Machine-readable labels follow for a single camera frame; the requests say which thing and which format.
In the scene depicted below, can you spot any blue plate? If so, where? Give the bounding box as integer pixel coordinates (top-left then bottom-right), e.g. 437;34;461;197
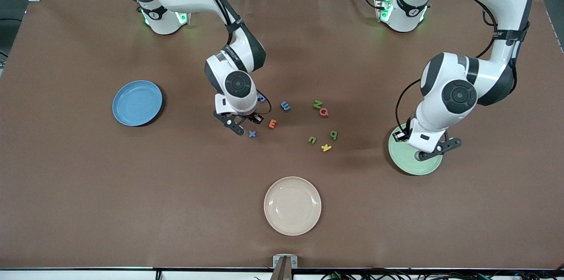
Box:
112;80;163;127

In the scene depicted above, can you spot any white table frame rail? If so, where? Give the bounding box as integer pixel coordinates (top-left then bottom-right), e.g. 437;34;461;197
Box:
0;268;564;280

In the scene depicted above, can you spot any green plate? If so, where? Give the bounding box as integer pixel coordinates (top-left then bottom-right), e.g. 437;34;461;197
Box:
388;123;443;176

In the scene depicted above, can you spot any beige plate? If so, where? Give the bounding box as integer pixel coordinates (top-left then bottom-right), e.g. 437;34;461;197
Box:
263;176;322;236

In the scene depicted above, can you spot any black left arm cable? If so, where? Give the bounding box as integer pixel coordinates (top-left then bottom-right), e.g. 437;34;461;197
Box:
395;0;529;128

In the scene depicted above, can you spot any brown table cover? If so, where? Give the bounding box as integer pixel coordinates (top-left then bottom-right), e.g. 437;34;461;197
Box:
0;0;564;269

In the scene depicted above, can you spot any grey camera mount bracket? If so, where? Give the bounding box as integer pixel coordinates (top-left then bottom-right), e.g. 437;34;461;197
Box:
272;254;298;280

